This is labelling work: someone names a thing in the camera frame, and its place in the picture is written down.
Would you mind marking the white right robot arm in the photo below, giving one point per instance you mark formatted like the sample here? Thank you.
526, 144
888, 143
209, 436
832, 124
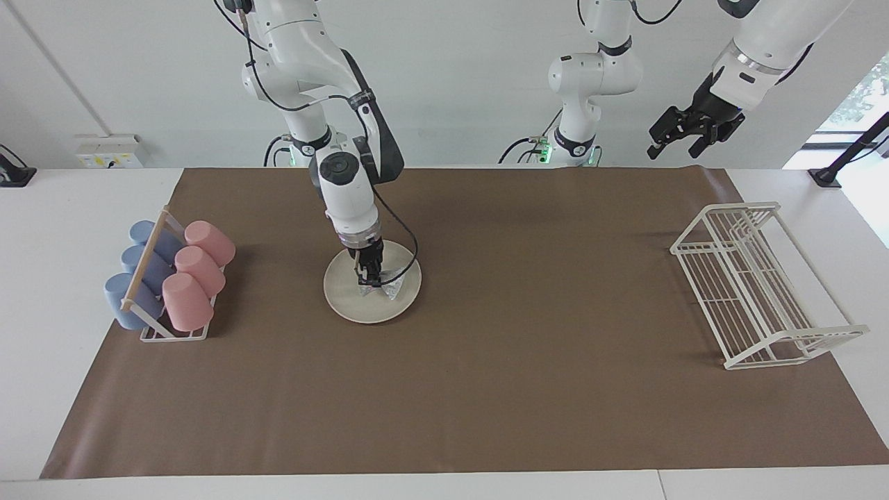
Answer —
344, 187

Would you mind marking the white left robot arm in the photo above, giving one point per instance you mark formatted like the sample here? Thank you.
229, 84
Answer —
771, 35

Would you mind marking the white wall socket box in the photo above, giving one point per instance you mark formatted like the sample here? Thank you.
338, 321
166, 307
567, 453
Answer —
107, 149

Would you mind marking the blue plastic cup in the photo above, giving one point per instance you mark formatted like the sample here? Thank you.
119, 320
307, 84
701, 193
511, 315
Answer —
144, 230
135, 258
121, 302

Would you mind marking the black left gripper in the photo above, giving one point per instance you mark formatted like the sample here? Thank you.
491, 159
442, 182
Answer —
712, 111

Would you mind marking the pink plastic cup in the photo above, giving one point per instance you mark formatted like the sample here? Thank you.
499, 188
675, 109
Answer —
201, 269
210, 242
189, 302

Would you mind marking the brown table mat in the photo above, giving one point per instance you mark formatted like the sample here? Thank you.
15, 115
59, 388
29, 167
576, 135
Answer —
521, 389

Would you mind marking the black angled stand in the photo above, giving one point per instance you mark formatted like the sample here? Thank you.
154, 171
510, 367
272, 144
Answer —
826, 173

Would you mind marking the black clamp mount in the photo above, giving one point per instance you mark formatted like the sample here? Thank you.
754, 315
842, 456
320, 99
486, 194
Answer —
14, 173

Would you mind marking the round cream plate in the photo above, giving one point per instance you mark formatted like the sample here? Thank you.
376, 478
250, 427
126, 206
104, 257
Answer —
344, 298

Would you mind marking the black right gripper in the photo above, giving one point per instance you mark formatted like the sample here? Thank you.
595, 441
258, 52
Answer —
368, 253

